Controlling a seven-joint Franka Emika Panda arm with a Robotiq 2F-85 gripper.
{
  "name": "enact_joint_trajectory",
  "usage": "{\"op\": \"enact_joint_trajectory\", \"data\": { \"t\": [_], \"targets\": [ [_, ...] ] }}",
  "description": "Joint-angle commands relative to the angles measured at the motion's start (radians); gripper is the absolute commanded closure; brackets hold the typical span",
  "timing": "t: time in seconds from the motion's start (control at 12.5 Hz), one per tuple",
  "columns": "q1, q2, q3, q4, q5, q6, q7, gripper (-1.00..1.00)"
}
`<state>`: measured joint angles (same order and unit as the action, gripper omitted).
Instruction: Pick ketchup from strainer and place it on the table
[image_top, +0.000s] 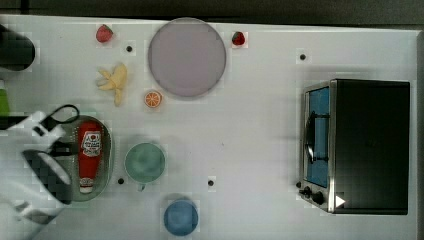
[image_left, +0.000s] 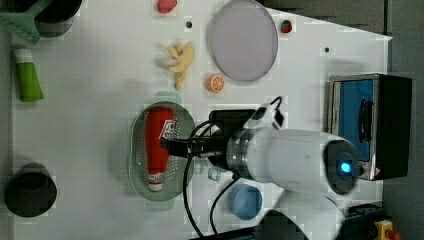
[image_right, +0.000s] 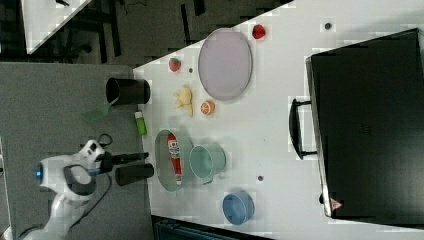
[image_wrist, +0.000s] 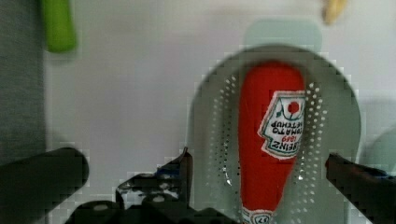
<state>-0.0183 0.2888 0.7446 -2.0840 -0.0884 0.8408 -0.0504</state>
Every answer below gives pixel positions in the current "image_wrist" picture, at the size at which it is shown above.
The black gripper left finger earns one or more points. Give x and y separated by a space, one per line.
172 180

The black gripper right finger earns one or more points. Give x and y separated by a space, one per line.
372 191

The red plush ketchup bottle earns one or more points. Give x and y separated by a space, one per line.
270 129

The green oval strainer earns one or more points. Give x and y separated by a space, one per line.
332 125

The black cylindrical cup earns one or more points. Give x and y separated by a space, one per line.
32 187

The green plush bottle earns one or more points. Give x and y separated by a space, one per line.
60 32

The plush peeled banana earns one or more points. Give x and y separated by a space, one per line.
332 10

